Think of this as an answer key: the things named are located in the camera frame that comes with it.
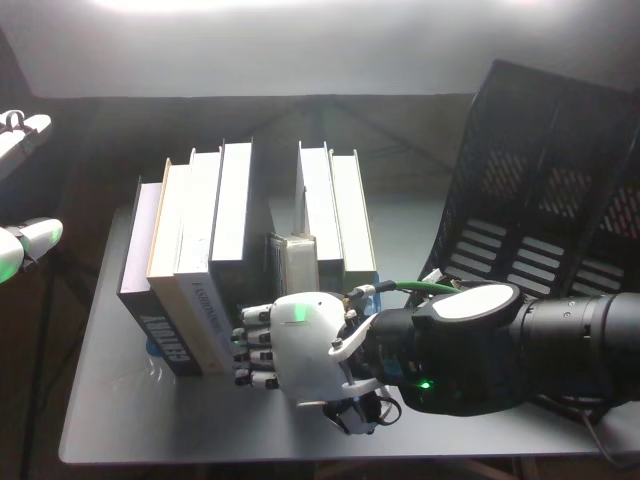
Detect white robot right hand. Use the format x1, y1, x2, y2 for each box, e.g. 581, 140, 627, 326
229, 290, 402, 436

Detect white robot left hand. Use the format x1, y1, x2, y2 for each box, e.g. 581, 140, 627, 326
0, 109, 65, 286

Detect beige book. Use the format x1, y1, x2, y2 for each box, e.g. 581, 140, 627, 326
267, 230, 319, 296

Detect cream spine book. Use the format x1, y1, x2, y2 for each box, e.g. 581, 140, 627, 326
145, 157, 226, 376

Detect black Century book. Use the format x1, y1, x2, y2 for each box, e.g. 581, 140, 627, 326
115, 174, 204, 377

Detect black book white labels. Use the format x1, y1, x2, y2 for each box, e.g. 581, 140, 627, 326
293, 139, 346, 294

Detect black Let It Be book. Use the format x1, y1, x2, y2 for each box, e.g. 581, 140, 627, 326
208, 137, 275, 314

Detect black mesh file organizer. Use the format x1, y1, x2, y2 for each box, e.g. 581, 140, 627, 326
418, 58, 640, 306

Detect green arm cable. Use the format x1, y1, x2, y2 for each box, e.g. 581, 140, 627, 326
349, 280, 464, 296

